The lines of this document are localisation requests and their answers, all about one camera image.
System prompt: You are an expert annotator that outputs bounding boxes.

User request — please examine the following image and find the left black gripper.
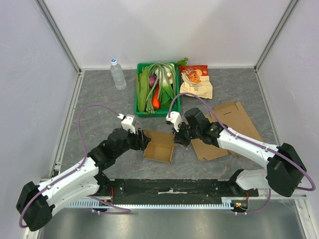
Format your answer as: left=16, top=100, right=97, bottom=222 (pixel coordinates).
left=115, top=126, right=151, bottom=157

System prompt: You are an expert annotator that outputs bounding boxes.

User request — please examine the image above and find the small brown cardboard box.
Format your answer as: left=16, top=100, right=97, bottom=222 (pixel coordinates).
left=143, top=130, right=175, bottom=163

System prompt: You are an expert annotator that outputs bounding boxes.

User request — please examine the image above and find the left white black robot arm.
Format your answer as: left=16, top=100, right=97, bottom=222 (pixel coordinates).
left=16, top=128, right=151, bottom=232

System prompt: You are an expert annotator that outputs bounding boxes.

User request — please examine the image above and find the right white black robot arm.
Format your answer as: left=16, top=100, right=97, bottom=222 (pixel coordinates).
left=166, top=108, right=307, bottom=197

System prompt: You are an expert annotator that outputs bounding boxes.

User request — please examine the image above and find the green plastic crate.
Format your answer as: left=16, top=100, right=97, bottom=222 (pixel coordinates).
left=135, top=62, right=180, bottom=117

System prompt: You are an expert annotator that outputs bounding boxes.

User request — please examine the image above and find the orange carrot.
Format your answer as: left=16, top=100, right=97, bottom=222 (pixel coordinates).
left=152, top=85, right=160, bottom=110

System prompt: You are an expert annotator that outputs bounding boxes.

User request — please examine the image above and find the green bok choy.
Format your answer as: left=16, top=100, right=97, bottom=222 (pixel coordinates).
left=160, top=82, right=176, bottom=109

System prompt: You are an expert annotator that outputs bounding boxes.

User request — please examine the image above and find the green leafy vegetable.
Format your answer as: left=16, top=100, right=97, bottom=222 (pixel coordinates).
left=137, top=67, right=149, bottom=112

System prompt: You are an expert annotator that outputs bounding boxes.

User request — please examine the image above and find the clear plastic water bottle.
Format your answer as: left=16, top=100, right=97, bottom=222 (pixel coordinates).
left=110, top=58, right=127, bottom=90

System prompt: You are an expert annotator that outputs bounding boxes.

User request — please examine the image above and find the purple onion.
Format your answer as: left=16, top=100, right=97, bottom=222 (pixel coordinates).
left=149, top=75, right=157, bottom=87

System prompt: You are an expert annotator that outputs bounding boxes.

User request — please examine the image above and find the orange beige snack bag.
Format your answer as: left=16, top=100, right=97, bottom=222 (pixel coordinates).
left=178, top=65, right=213, bottom=99

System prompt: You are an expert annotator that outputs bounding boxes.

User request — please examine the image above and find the flat brown cardboard sheet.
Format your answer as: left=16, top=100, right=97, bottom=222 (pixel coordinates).
left=191, top=102, right=263, bottom=161

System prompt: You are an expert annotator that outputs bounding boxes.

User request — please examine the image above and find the white mushroom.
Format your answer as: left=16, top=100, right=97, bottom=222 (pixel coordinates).
left=166, top=72, right=172, bottom=80

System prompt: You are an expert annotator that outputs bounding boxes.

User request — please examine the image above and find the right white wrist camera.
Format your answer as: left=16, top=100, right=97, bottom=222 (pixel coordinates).
left=165, top=111, right=183, bottom=132

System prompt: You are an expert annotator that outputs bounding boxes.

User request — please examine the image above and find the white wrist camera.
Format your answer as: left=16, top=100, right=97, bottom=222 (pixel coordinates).
left=165, top=111, right=183, bottom=132
left=117, top=114, right=136, bottom=134

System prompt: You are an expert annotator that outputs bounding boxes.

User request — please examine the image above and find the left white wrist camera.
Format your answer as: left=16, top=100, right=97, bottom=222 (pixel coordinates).
left=117, top=114, right=136, bottom=134

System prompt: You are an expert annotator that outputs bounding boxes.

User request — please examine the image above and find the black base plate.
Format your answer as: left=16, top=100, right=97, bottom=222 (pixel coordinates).
left=95, top=179, right=259, bottom=205

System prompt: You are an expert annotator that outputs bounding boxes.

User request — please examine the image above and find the grey slotted cable duct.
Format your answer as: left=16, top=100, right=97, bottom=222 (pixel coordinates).
left=66, top=198, right=234, bottom=210

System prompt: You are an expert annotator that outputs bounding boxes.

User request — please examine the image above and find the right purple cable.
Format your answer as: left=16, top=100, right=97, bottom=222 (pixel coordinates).
left=168, top=92, right=316, bottom=215

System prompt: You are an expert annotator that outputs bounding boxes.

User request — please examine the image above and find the left aluminium frame post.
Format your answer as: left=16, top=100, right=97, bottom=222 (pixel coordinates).
left=34, top=0, right=83, bottom=75

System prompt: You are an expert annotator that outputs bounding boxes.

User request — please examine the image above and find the aluminium frame post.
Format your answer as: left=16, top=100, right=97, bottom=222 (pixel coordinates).
left=253, top=0, right=301, bottom=73
left=34, top=0, right=83, bottom=75

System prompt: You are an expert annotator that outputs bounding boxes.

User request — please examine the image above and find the right aluminium frame post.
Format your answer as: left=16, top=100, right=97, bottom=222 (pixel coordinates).
left=253, top=0, right=301, bottom=73

